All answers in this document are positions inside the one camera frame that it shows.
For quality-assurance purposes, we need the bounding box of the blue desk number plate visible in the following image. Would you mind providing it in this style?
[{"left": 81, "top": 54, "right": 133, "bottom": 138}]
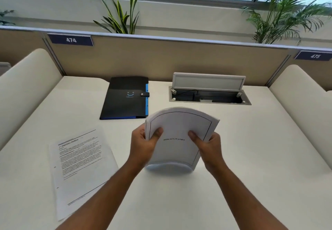
[
  {"left": 47, "top": 33, "right": 94, "bottom": 47},
  {"left": 294, "top": 51, "right": 332, "bottom": 61}
]

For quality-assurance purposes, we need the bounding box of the green palm plant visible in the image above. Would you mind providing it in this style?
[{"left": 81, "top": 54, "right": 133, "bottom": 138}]
[{"left": 241, "top": 0, "right": 332, "bottom": 46}]

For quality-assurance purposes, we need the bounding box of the person's left hand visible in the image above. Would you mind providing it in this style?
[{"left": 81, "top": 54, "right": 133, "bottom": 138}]
[{"left": 127, "top": 123, "right": 164, "bottom": 170}]

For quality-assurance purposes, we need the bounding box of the small green plant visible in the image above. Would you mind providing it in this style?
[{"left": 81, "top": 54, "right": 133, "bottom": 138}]
[{"left": 0, "top": 10, "right": 16, "bottom": 26}]

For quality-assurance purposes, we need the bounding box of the person's left forearm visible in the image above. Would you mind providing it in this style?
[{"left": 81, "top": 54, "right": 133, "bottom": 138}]
[{"left": 56, "top": 160, "right": 142, "bottom": 230}]

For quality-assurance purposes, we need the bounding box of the grey desk cable box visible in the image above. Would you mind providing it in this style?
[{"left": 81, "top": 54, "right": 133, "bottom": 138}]
[{"left": 168, "top": 72, "right": 252, "bottom": 106}]

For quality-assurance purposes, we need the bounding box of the black document folder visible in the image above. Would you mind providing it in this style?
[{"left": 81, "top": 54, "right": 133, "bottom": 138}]
[{"left": 100, "top": 76, "right": 150, "bottom": 120}]

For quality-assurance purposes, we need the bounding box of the printed paper sheet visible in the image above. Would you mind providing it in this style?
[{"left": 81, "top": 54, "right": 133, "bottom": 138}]
[{"left": 48, "top": 127, "right": 120, "bottom": 222}]

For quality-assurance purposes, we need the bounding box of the person's right hand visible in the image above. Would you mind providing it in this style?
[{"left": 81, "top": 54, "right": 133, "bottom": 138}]
[{"left": 188, "top": 130, "right": 222, "bottom": 175}]

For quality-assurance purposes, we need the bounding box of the white paper stack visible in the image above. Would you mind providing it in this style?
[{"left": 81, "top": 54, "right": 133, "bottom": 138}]
[{"left": 144, "top": 107, "right": 220, "bottom": 172}]

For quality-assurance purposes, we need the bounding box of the person's right forearm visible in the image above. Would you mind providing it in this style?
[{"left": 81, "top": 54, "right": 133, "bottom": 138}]
[{"left": 206, "top": 162, "right": 288, "bottom": 230}]

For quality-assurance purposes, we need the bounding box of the green snake plant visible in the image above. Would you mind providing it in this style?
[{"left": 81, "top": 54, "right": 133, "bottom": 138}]
[{"left": 92, "top": 0, "right": 142, "bottom": 35}]

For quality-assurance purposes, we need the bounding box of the beige desk partition panel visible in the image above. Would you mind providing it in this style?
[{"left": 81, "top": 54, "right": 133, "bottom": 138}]
[{"left": 0, "top": 26, "right": 332, "bottom": 91}]

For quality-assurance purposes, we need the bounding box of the cream curved side divider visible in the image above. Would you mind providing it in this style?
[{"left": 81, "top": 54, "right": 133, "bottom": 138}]
[
  {"left": 269, "top": 64, "right": 332, "bottom": 170},
  {"left": 0, "top": 48, "right": 63, "bottom": 150}
]

